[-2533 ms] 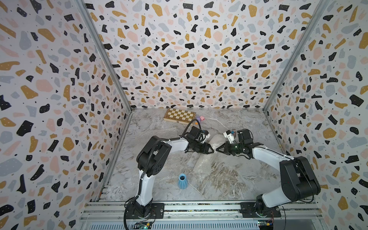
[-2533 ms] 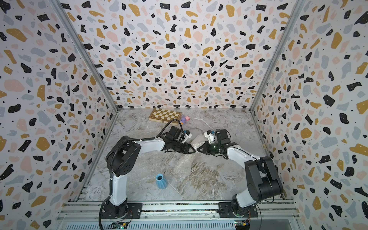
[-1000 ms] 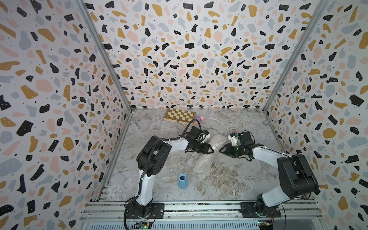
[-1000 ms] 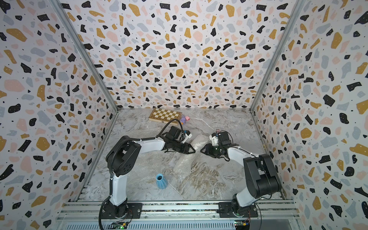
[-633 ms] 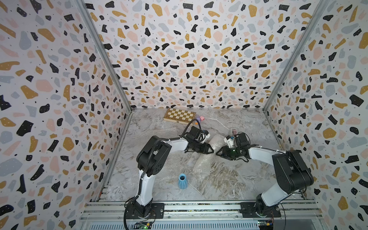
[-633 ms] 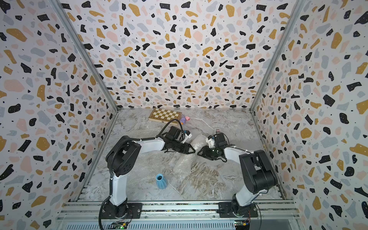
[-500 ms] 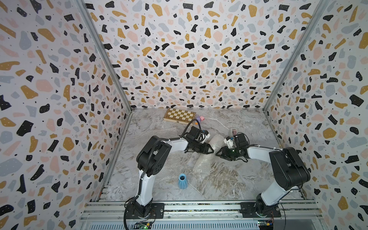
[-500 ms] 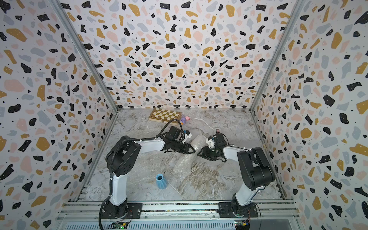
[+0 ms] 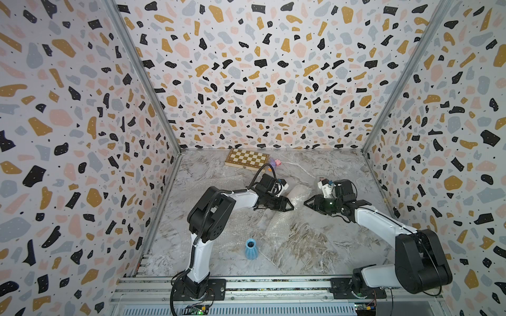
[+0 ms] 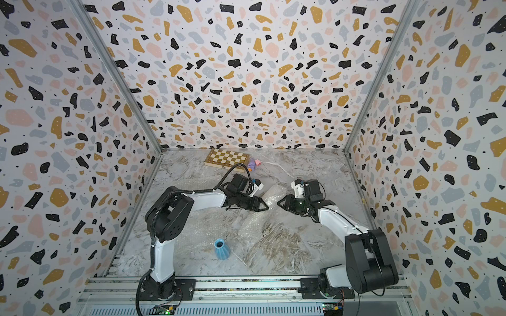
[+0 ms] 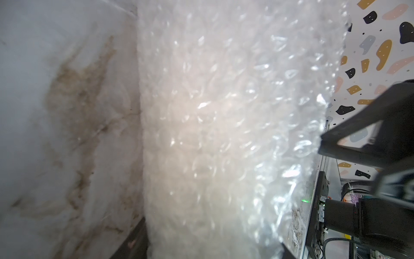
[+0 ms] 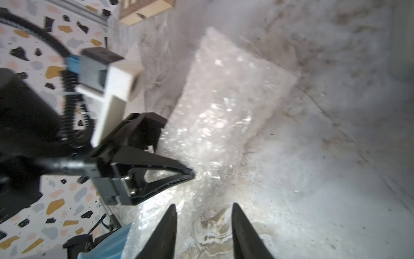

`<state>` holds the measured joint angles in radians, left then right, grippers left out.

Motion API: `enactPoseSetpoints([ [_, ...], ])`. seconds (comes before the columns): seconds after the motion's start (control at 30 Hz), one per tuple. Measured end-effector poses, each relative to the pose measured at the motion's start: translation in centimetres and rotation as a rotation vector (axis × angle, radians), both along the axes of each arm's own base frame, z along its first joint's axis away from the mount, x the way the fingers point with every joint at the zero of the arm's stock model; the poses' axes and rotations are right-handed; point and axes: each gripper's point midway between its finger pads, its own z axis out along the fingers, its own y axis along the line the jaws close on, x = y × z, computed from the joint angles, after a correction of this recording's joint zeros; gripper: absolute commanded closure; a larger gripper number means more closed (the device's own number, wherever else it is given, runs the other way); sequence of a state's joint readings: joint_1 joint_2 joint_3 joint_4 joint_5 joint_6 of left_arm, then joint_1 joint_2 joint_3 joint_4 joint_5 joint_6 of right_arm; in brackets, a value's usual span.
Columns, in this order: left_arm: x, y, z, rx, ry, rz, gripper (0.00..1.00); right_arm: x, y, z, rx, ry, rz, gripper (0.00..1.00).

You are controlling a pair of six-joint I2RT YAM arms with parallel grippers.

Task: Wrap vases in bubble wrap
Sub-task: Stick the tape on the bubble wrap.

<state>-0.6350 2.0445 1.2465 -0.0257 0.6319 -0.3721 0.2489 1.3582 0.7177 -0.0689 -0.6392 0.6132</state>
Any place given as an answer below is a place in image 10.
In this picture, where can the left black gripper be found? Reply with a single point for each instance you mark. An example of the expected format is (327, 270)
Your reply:
(255, 199)

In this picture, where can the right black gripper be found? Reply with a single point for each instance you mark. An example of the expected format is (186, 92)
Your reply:
(288, 205)

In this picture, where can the small blue ribbed vase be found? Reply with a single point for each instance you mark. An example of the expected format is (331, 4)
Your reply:
(222, 250)

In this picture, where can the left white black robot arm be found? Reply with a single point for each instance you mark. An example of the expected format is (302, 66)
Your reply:
(159, 283)

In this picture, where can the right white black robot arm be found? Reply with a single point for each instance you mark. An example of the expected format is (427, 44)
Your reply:
(369, 264)

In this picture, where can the purple orange small toy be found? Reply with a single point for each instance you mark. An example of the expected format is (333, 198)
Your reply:
(251, 165)

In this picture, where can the wooden chessboard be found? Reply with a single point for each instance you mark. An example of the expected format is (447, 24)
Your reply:
(224, 159)

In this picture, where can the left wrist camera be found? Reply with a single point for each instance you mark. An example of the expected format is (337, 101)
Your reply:
(256, 185)

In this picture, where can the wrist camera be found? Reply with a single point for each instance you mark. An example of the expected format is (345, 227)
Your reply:
(256, 185)
(298, 188)

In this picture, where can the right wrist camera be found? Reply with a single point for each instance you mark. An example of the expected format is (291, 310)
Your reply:
(298, 188)

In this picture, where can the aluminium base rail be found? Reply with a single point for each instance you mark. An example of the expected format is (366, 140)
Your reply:
(242, 295)

